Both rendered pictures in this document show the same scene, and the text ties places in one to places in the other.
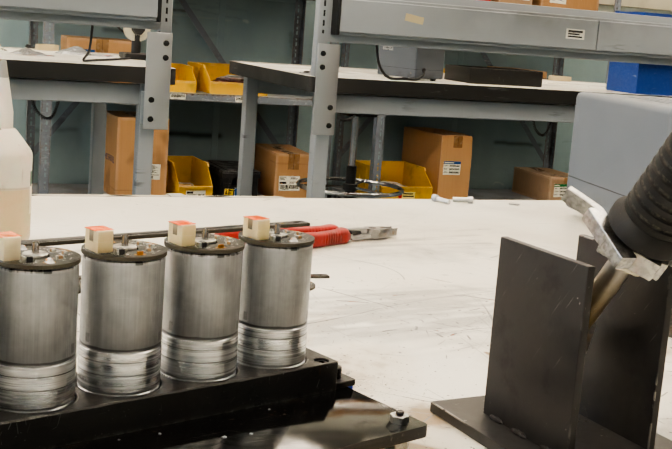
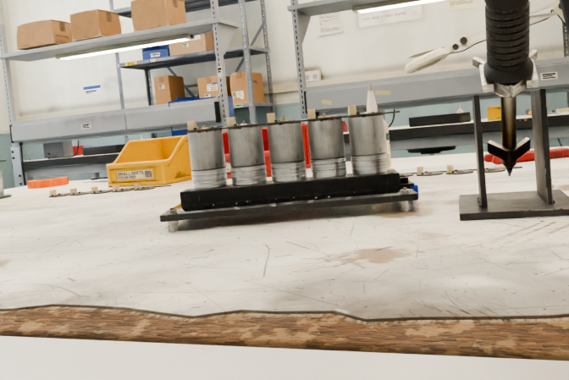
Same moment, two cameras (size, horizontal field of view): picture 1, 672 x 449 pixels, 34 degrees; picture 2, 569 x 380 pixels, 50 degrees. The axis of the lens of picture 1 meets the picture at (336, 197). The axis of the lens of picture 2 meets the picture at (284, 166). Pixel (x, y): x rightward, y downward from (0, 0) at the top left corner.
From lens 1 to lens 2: 0.24 m
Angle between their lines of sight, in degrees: 44
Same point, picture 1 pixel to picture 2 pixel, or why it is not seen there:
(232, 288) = (331, 135)
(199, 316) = (317, 149)
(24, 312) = (234, 145)
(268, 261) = (353, 123)
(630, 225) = (487, 67)
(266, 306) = (356, 145)
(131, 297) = (278, 139)
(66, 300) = (250, 140)
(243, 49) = not seen: outside the picture
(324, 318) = not seen: hidden behind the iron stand
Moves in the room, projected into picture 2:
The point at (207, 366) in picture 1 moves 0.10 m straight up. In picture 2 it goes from (323, 172) to (309, 23)
